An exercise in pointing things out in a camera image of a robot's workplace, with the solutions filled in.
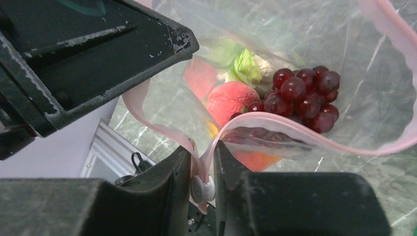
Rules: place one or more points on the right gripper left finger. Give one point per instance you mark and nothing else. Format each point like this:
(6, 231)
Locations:
(154, 203)

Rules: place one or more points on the red orange mango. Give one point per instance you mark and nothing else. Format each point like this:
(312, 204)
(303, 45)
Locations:
(255, 161)

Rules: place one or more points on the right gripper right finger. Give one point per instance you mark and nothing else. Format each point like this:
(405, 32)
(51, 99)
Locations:
(293, 204)

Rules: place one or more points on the yellow lemon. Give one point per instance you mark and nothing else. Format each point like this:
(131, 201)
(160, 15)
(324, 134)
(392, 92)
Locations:
(212, 129)

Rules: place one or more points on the clear zip top bag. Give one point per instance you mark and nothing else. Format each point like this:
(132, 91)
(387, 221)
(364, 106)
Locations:
(372, 44)

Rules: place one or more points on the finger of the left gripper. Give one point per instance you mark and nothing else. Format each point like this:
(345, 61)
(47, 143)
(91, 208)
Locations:
(62, 59)

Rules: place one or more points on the pink peach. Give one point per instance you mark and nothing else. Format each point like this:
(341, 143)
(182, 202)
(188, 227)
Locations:
(229, 98)

